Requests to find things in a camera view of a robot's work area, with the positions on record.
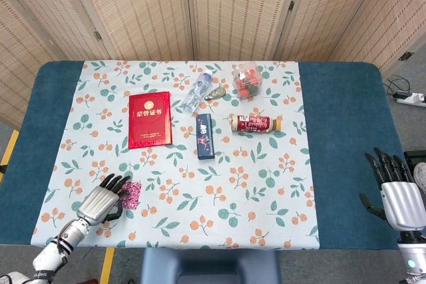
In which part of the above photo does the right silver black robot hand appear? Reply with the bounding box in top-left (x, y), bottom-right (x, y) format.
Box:
top-left (359, 146), bottom-right (426, 232)

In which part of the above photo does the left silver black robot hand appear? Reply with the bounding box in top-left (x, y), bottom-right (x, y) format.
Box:
top-left (76, 173), bottom-right (132, 227)

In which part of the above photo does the pink patterned pouch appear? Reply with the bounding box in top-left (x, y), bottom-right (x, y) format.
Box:
top-left (118, 180), bottom-right (142, 211)

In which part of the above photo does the black box on floor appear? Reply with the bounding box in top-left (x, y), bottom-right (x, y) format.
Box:
top-left (403, 150), bottom-right (426, 167)

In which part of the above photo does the yellow floor tape strip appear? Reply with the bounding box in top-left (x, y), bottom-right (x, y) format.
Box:
top-left (99, 247), bottom-right (116, 284)
top-left (0, 130), bottom-right (20, 174)

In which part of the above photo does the floral orange berry tablecloth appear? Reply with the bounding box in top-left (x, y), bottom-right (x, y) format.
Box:
top-left (30, 60), bottom-right (321, 251)

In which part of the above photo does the red certificate folder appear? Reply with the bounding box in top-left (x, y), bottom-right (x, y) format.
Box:
top-left (128, 90), bottom-right (173, 150)

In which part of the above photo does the white power strip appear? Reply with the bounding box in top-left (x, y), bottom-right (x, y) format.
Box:
top-left (392, 92), bottom-right (426, 108)

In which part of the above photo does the blue felt table cover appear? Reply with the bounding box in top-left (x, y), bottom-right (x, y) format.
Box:
top-left (0, 61), bottom-right (412, 251)

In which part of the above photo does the blue grey chair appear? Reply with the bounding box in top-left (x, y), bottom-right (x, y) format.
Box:
top-left (140, 247), bottom-right (281, 284)

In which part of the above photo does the dark blue long box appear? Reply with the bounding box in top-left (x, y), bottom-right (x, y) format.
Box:
top-left (195, 113), bottom-right (216, 160)

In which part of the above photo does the clear plastic water bottle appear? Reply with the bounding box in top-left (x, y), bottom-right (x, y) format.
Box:
top-left (184, 70), bottom-right (214, 114)

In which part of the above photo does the small oval metallic trinket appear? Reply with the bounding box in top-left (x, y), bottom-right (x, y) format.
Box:
top-left (204, 86), bottom-right (229, 101)

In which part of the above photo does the red Costa coffee bottle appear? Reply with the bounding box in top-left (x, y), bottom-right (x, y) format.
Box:
top-left (231, 114), bottom-right (284, 134)

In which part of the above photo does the clear box of red caps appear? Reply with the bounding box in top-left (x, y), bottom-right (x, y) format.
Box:
top-left (232, 61), bottom-right (263, 100)

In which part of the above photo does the woven bamboo folding screen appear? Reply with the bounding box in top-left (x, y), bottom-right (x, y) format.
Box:
top-left (0, 0), bottom-right (426, 130)

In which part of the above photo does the black power cable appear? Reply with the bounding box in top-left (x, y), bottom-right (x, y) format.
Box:
top-left (385, 74), bottom-right (411, 96)

